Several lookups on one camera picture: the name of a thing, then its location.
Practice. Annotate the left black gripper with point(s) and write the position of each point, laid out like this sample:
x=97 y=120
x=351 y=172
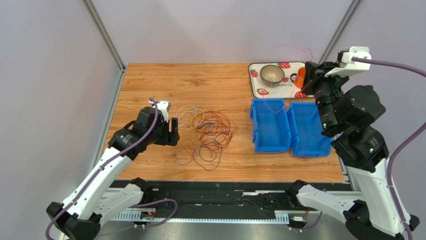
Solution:
x=172 y=138

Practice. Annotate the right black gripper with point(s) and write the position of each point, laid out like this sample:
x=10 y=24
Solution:
x=317 y=79

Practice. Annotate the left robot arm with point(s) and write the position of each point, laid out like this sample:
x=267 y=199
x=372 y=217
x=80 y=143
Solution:
x=82 y=214

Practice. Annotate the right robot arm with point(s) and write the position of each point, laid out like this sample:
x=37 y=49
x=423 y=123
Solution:
x=347 y=118

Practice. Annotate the orange mug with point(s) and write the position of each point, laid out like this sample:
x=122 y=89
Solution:
x=298 y=78

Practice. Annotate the ceramic bowl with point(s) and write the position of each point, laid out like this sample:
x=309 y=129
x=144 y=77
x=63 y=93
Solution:
x=271 y=74

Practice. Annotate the right blue plastic bin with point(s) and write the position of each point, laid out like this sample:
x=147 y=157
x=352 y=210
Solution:
x=306 y=130

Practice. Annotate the blue plastic bin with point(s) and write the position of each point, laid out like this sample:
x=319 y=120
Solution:
x=271 y=133
x=306 y=130

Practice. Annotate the strawberry print tray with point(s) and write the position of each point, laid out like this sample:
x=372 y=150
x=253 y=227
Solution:
x=285 y=89

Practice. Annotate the left blue plastic bin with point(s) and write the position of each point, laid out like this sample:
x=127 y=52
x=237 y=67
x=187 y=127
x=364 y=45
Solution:
x=271 y=133

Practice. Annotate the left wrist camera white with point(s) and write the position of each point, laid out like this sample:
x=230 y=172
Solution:
x=164 y=106

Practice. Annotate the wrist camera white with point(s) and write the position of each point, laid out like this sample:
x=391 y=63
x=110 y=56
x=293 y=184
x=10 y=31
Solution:
x=164 y=106
x=352 y=61

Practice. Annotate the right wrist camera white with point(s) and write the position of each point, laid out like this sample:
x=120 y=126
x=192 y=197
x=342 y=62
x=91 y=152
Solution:
x=352 y=61

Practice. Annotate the right aluminium frame post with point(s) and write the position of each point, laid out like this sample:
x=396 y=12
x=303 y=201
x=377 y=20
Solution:
x=335 y=39

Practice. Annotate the aluminium frame post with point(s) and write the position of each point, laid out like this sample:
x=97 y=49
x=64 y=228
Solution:
x=335 y=39
x=103 y=32

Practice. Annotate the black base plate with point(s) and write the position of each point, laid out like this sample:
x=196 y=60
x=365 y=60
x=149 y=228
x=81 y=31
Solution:
x=225 y=199

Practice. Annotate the slotted cable duct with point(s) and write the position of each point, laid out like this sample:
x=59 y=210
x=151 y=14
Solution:
x=138 y=216

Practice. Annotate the left aluminium frame post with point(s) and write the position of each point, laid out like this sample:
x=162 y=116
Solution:
x=103 y=32

